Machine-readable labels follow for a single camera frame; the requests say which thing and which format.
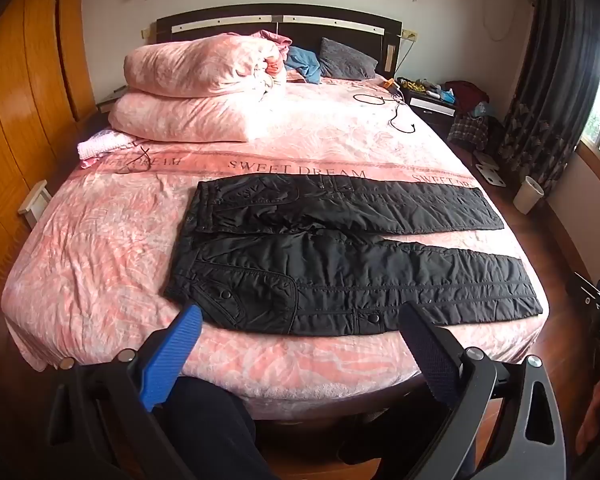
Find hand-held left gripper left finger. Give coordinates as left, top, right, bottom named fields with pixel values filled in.
left=45, top=304, right=203, bottom=480

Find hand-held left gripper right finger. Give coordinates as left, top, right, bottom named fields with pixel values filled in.
left=397, top=302, right=566, bottom=480

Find black padded pants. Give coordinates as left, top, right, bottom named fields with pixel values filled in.
left=164, top=175, right=545, bottom=337

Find person's left leg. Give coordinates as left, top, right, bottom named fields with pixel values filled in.
left=150, top=375, right=281, bottom=480

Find white waste bin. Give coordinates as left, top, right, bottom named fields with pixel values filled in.
left=512, top=176, right=546, bottom=212

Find bed with pink printed sheet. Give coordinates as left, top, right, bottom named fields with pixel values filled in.
left=0, top=77, right=543, bottom=421

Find white wooden stool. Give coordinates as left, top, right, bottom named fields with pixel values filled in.
left=18, top=180, right=48, bottom=228

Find dark patterned curtain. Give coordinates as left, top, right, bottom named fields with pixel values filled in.
left=497, top=0, right=600, bottom=196

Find pile of clothes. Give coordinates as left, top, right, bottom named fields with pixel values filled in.
left=445, top=80, right=503, bottom=153

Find small pink knitted cloth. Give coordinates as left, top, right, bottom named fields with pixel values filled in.
left=76, top=130, right=131, bottom=168

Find dark bedside table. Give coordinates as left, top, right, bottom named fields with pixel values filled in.
left=397, top=77, right=461, bottom=121

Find pale bedside table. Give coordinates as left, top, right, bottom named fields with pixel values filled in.
left=96, top=87, right=129, bottom=114

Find pink folded quilt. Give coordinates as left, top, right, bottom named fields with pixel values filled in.
left=108, top=32, right=287, bottom=143

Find grey pillow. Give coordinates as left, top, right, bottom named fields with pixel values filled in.
left=319, top=37, right=379, bottom=80

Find orange wooden wardrobe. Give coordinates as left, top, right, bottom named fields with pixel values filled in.
left=0, top=0, right=98, bottom=311

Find blue cloth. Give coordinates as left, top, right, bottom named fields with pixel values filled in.
left=285, top=46, right=323, bottom=83

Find pink garment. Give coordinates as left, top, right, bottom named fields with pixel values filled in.
left=252, top=30, right=293, bottom=61

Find dark wooden headboard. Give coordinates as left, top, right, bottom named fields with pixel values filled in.
left=155, top=4, right=403, bottom=78

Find black cable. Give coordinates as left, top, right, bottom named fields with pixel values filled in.
left=352, top=91, right=416, bottom=134

